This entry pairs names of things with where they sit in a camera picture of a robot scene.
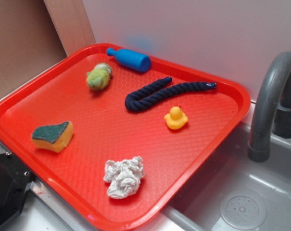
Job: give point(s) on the red plastic tray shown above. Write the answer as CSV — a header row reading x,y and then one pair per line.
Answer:
x,y
105,130

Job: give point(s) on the blue plastic bottle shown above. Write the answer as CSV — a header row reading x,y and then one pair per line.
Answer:
x,y
131,59

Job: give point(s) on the green plush toy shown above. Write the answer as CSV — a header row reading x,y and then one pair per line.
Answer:
x,y
99,78

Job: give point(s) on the yellow rubber duck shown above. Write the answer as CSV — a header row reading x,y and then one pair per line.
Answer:
x,y
176,118

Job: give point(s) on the yellow green sponge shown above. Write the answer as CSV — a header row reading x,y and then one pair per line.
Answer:
x,y
54,138

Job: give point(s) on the grey toy faucet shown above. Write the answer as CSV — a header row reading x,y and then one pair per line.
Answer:
x,y
272,113

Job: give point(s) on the crumpled white paper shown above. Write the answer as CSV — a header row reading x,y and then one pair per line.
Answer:
x,y
124,177

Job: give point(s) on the wooden board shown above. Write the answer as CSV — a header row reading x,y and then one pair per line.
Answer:
x,y
71,23

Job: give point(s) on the grey toy sink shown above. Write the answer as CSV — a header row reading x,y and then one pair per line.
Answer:
x,y
230,192

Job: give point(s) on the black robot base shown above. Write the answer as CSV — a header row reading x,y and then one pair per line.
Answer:
x,y
15,180

